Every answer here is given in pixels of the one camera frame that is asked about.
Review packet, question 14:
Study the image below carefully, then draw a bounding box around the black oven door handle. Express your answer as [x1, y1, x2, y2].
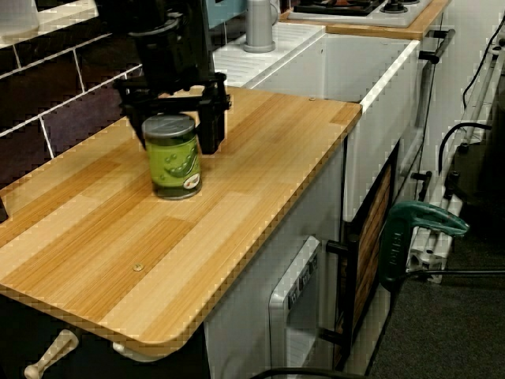
[319, 235, 360, 351]

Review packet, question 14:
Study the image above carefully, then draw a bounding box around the white play kitchen cabinet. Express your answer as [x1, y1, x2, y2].
[203, 3, 498, 379]

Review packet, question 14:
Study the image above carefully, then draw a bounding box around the cream cabinet handle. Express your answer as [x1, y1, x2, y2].
[112, 341, 174, 362]
[23, 329, 78, 379]

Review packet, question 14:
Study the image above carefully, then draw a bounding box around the thick black cable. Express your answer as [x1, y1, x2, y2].
[437, 122, 494, 174]

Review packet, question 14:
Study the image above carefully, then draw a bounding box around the silver aluminium extrusion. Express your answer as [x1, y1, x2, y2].
[408, 195, 465, 285]

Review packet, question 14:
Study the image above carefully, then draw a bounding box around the cream hutch shelf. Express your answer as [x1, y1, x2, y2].
[0, 0, 115, 47]

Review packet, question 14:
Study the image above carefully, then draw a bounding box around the green pea can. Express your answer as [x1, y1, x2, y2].
[140, 112, 203, 201]

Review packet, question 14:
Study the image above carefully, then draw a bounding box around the thin black cable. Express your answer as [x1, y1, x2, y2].
[461, 21, 504, 104]

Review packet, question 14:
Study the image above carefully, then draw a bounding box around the black burner grate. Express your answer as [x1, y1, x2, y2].
[294, 0, 386, 17]

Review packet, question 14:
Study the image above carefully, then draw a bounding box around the grey stove top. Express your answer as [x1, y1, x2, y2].
[286, 0, 435, 28]

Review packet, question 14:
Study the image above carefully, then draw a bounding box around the white lidded jar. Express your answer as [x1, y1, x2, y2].
[0, 0, 40, 35]

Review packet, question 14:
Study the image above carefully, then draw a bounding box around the black cabinet end panel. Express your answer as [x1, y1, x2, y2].
[0, 291, 210, 379]

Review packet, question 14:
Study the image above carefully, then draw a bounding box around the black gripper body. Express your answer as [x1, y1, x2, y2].
[113, 23, 232, 116]

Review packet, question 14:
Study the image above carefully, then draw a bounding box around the black framed oven door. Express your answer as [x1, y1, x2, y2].
[335, 141, 400, 366]

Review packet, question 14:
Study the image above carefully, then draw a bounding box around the black cabinet bar handle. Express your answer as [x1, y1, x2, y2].
[410, 170, 433, 202]
[418, 28, 457, 65]

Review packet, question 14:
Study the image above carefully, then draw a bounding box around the white toy sink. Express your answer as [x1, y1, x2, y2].
[212, 21, 421, 222]

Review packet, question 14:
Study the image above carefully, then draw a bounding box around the green clamp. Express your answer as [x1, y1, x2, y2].
[378, 200, 471, 291]

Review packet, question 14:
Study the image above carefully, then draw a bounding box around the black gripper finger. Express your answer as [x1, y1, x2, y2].
[196, 84, 230, 156]
[125, 105, 150, 148]

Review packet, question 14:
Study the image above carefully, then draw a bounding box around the teal plastic bin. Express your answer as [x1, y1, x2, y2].
[204, 0, 248, 31]

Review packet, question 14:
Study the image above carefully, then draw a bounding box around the black hutch side panel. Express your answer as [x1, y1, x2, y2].
[185, 0, 216, 86]

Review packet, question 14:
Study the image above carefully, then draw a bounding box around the black floor box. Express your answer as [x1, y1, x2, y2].
[453, 90, 505, 238]

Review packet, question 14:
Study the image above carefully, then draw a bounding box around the grey toy faucet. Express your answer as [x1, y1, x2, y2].
[242, 0, 281, 54]

